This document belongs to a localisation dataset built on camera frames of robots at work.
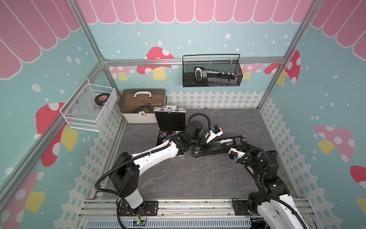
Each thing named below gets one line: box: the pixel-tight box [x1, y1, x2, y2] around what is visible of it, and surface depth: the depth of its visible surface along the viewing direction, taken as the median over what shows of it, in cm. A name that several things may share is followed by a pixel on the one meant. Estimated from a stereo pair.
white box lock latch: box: [138, 110, 147, 117], surface depth 101 cm
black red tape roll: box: [94, 92, 111, 106], surface depth 81 cm
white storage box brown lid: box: [118, 88, 167, 124], surface depth 102 cm
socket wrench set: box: [193, 66, 235, 85], surface depth 91 cm
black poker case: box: [191, 135, 247, 158], surface depth 76 cm
